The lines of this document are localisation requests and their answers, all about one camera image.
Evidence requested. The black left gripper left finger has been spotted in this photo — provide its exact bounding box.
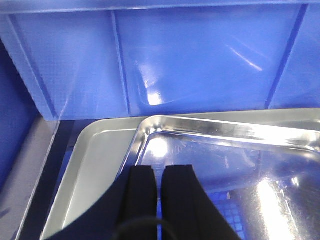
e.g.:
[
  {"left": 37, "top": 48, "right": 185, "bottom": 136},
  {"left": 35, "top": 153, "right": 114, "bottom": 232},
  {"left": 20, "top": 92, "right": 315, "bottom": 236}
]
[{"left": 51, "top": 165, "right": 158, "bottom": 240}]

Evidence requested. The stainless steel shelf front rail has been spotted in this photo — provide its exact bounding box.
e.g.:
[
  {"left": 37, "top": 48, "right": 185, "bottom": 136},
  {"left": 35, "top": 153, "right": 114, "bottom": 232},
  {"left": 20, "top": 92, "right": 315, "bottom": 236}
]
[{"left": 0, "top": 117, "right": 60, "bottom": 240}]

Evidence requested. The large blue plastic bin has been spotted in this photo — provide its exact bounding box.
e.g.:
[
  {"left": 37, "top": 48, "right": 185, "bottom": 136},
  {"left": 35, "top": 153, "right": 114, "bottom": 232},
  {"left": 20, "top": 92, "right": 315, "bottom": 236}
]
[{"left": 0, "top": 0, "right": 320, "bottom": 121}]

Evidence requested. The silver metal tray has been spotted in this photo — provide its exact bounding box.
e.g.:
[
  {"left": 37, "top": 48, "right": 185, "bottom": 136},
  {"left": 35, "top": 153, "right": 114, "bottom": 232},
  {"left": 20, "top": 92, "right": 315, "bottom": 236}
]
[
  {"left": 121, "top": 115, "right": 320, "bottom": 240},
  {"left": 40, "top": 109, "right": 320, "bottom": 240}
]

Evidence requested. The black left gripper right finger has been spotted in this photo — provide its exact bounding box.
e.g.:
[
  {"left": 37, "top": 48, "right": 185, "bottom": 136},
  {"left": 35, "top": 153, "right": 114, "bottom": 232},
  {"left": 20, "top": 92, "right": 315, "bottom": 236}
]
[{"left": 161, "top": 165, "right": 240, "bottom": 240}]

